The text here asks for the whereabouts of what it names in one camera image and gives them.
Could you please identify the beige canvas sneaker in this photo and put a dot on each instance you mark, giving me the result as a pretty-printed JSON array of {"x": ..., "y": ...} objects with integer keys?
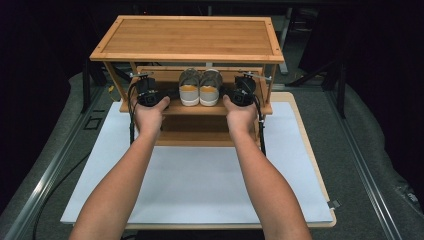
[
  {"x": 210, "y": 88},
  {"x": 189, "y": 88}
]

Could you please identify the small metal binder clip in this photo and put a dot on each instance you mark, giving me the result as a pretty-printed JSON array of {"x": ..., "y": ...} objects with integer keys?
[{"x": 334, "y": 204}]

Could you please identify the black metal stand leg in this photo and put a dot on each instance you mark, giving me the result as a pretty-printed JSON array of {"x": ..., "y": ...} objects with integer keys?
[
  {"x": 340, "y": 90},
  {"x": 86, "y": 83}
]

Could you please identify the three-tier wooden shoe rack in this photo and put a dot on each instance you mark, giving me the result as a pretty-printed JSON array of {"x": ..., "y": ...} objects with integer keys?
[{"x": 186, "y": 40}]

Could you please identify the white table sheet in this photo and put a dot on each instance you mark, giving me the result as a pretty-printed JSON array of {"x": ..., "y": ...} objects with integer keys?
[{"x": 193, "y": 186}]

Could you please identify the grey metal floor rail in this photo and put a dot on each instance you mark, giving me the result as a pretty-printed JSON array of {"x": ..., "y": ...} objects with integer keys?
[
  {"x": 365, "y": 166},
  {"x": 50, "y": 173}
]

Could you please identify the person's left hand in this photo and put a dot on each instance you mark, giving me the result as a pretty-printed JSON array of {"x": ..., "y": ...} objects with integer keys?
[{"x": 150, "y": 118}]

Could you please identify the small yellow tag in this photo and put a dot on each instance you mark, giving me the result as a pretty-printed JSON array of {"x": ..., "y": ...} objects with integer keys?
[{"x": 111, "y": 89}]

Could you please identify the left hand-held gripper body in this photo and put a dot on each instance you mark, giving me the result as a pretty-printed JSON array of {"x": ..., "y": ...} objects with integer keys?
[{"x": 148, "y": 91}]

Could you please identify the person's right hand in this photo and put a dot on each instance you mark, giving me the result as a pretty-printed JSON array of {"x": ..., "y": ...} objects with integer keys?
[{"x": 241, "y": 118}]

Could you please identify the white metal table leg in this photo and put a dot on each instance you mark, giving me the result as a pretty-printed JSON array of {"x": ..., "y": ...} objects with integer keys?
[{"x": 284, "y": 43}]

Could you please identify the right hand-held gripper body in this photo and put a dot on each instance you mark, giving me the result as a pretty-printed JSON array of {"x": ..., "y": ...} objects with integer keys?
[{"x": 245, "y": 90}]

